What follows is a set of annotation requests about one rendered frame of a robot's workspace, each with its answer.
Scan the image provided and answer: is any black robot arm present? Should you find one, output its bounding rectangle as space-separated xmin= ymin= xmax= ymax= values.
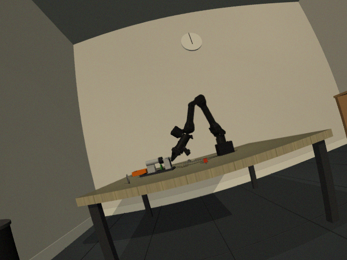
xmin=170 ymin=94 xmax=226 ymax=156

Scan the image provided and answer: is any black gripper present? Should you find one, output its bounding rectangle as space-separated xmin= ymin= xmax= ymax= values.
xmin=171 ymin=140 xmax=187 ymax=161

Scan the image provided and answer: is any orange rectangular tray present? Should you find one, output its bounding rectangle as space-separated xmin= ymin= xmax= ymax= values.
xmin=132 ymin=168 xmax=147 ymax=177

